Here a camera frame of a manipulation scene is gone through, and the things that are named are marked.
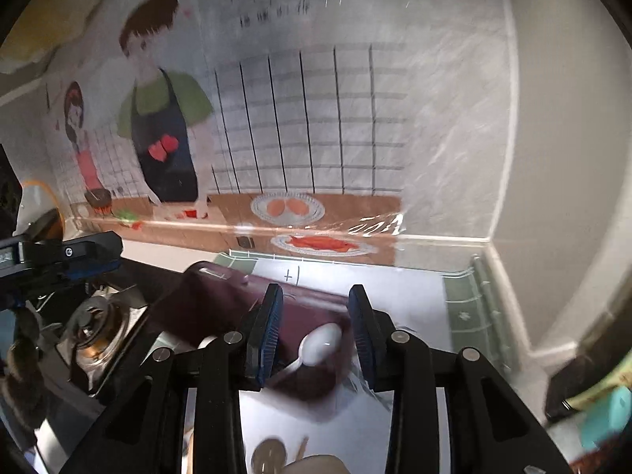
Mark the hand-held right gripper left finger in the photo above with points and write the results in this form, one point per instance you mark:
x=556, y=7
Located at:
x=266, y=338

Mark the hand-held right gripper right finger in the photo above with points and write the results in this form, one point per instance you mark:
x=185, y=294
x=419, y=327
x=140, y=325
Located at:
x=363, y=338

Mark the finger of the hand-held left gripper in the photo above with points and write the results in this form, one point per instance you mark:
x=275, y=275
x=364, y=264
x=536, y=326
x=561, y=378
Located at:
x=84, y=252

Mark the white spoon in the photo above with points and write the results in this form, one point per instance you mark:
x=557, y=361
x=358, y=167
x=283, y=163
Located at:
x=321, y=343

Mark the purple plastic container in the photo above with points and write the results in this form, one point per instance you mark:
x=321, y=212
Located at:
x=212, y=301

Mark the wooden chopstick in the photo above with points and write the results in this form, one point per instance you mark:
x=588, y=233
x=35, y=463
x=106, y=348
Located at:
x=301, y=449

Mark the person's left hand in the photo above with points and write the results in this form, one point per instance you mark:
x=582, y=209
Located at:
x=24, y=385

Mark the orange round object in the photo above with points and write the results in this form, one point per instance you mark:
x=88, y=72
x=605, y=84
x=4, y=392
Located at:
x=54, y=202

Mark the green checked table mat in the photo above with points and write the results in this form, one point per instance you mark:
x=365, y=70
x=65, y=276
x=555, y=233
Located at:
x=424, y=301

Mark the black gas stove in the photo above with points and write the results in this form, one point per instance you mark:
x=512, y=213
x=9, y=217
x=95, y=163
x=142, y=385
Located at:
x=123, y=316

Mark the stove burner with grate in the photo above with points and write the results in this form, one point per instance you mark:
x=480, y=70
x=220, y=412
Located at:
x=94, y=335

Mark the brown round wooden spoon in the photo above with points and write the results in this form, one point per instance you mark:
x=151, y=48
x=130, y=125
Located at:
x=269, y=454

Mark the dark object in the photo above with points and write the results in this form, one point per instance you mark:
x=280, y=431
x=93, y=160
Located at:
x=563, y=395

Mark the pale yellow object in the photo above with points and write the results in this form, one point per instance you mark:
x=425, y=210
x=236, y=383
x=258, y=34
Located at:
x=54, y=24

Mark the dark wall socket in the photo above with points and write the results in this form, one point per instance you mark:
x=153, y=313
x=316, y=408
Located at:
x=245, y=242

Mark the wall poster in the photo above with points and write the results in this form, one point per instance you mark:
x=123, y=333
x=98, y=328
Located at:
x=345, y=133

